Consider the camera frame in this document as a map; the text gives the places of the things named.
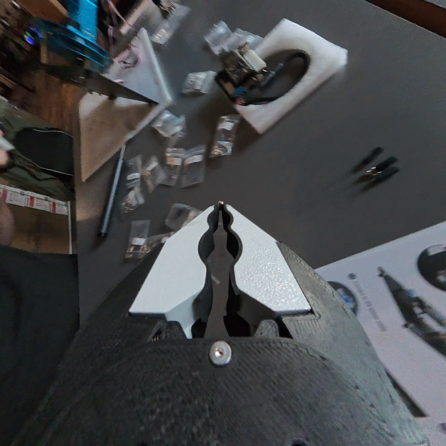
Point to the dark grey desk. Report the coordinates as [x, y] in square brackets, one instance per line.
[313, 174]

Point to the black control circuit board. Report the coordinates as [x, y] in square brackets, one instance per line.
[237, 75]

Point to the printed instruction sheet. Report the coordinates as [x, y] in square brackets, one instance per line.
[383, 296]

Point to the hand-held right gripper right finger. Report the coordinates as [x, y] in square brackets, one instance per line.
[268, 278]

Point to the white foam block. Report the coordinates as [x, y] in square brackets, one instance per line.
[327, 59]

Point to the blue hobby robot arm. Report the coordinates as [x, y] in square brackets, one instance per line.
[80, 21]

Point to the white foam sheet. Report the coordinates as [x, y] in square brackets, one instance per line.
[104, 132]

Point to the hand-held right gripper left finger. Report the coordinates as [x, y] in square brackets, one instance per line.
[174, 275]

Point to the black screwdriver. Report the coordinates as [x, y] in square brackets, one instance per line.
[111, 193]

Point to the scattered clear screw bags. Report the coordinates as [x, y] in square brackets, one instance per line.
[193, 167]

